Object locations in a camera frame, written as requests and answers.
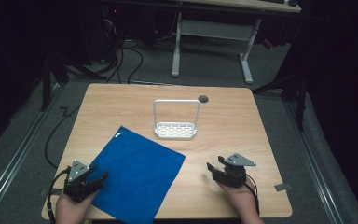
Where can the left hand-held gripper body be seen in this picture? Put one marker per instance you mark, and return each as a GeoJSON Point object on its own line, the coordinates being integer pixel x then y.
{"type": "Point", "coordinates": [77, 186]}

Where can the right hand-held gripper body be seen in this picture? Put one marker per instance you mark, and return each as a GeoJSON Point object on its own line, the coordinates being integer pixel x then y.
{"type": "Point", "coordinates": [232, 175]}

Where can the person's left hand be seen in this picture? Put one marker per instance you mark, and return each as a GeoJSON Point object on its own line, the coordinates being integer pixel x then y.
{"type": "Point", "coordinates": [70, 211]}

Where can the person's right hand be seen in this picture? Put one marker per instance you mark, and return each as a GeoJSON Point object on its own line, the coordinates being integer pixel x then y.
{"type": "Point", "coordinates": [245, 202]}

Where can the blue cloth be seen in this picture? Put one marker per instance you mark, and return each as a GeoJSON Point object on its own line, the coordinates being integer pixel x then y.
{"type": "Point", "coordinates": [136, 174]}

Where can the grey tape piece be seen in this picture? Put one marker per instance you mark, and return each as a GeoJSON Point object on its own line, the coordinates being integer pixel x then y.
{"type": "Point", "coordinates": [282, 187]}

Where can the dark round table grommet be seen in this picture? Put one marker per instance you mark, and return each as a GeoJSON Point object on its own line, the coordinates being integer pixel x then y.
{"type": "Point", "coordinates": [203, 99]}

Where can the black metal stand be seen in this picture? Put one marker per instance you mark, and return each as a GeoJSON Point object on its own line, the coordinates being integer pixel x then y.
{"type": "Point", "coordinates": [48, 81]}
{"type": "Point", "coordinates": [298, 93]}

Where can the white-framed wooden desk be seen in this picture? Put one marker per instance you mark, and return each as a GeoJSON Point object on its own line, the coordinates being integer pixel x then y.
{"type": "Point", "coordinates": [214, 29]}

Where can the dark computer tower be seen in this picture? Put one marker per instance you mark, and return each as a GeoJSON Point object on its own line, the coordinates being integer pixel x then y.
{"type": "Point", "coordinates": [112, 28]}

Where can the aluminium floor rail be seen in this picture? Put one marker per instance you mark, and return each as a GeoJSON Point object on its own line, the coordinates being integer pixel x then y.
{"type": "Point", "coordinates": [15, 155]}
{"type": "Point", "coordinates": [315, 161]}

